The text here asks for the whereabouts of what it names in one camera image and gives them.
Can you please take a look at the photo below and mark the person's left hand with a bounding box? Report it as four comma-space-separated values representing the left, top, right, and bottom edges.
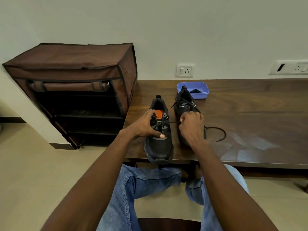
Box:
122, 109, 166, 143

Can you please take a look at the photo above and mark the person's right hand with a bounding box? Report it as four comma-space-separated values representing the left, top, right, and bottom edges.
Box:
179, 111, 206, 147

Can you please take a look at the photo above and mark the black shoe with orange insole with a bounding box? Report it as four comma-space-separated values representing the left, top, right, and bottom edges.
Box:
144, 95, 174, 164

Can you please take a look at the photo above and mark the long black shoelace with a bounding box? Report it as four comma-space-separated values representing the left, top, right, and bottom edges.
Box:
169, 121, 227, 143

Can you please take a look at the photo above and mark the person's right forearm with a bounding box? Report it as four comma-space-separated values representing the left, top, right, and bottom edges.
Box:
189, 139, 279, 231

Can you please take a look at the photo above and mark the person's left forearm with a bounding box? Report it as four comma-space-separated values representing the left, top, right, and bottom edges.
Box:
40, 128, 145, 231

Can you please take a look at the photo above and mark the black laced shoe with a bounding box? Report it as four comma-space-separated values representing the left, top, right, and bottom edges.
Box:
172, 86, 207, 148

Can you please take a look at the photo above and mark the blue plastic container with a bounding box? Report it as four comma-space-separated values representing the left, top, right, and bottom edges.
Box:
177, 82, 210, 100

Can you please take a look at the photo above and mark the person's left leg in jeans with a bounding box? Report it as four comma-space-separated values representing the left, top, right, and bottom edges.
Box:
96, 164, 183, 231

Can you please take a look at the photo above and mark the person's leg in jeans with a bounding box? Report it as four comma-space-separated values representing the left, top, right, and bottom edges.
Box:
96, 164, 183, 231
185, 164, 250, 231

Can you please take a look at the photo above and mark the person's right leg in jeans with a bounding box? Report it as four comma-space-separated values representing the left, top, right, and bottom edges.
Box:
185, 164, 250, 231

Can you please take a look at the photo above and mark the dark brown chair seat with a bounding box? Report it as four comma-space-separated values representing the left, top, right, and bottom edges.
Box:
137, 217, 201, 231

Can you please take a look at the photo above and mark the brown fabric shoe rack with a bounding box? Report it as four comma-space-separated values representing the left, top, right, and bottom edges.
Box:
2, 43, 138, 150

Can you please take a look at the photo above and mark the white wall socket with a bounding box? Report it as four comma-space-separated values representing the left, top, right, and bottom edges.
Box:
176, 63, 196, 78

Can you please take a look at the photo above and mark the white wall switch panel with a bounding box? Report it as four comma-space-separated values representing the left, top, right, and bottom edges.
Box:
269, 60, 308, 75

